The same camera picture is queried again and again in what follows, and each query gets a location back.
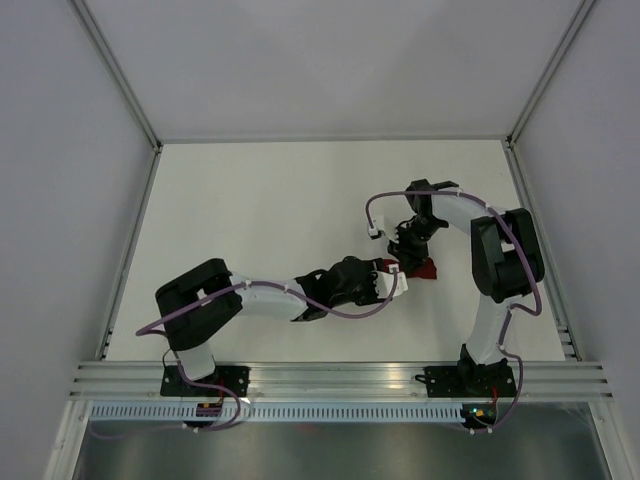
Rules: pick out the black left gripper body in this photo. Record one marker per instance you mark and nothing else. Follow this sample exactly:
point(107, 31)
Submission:
point(365, 293)

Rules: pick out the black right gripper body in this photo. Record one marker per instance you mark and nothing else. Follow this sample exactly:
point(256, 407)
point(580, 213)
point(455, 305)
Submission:
point(412, 242)

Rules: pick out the dark red cloth napkin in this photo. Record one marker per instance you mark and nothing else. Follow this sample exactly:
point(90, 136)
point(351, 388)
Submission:
point(428, 271)

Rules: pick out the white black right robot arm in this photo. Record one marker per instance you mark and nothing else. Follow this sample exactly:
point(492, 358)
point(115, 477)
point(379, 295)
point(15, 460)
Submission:
point(506, 266)

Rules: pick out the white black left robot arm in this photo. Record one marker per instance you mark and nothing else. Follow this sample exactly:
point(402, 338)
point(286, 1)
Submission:
point(200, 302)

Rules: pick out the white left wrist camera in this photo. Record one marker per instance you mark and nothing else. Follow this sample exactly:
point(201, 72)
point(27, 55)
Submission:
point(391, 282)

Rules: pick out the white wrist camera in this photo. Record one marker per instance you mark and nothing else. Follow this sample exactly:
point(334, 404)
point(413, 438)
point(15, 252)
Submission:
point(391, 282)
point(377, 227)

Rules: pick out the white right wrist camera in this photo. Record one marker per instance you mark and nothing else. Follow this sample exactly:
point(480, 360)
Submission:
point(377, 227)

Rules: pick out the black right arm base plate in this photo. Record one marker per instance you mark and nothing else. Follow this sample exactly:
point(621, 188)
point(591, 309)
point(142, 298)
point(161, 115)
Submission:
point(452, 382)

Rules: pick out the right aluminium frame post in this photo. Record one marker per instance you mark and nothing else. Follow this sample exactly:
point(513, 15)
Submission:
point(561, 50)

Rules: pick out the aluminium frame post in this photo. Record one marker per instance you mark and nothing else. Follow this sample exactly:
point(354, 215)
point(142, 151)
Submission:
point(101, 45)
point(561, 50)

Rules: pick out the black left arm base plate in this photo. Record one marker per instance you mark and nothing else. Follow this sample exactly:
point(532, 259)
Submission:
point(226, 380)

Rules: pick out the right aluminium side rail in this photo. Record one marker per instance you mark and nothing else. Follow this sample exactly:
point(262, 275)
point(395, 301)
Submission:
point(551, 281)

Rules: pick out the aluminium side rail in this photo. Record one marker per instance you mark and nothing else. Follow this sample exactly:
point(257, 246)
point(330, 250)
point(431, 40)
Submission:
point(119, 284)
point(551, 281)

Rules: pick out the left aluminium side rail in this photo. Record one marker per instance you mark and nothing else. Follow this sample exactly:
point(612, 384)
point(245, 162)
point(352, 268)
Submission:
point(119, 284)

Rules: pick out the aluminium front rail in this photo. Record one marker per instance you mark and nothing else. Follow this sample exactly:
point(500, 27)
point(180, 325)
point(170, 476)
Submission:
point(559, 381)

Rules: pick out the white slotted cable duct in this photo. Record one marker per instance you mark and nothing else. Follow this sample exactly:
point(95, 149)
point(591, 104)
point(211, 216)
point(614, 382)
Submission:
point(336, 412)

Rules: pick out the left aluminium frame post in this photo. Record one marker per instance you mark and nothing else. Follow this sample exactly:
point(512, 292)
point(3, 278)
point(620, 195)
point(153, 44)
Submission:
point(101, 45)

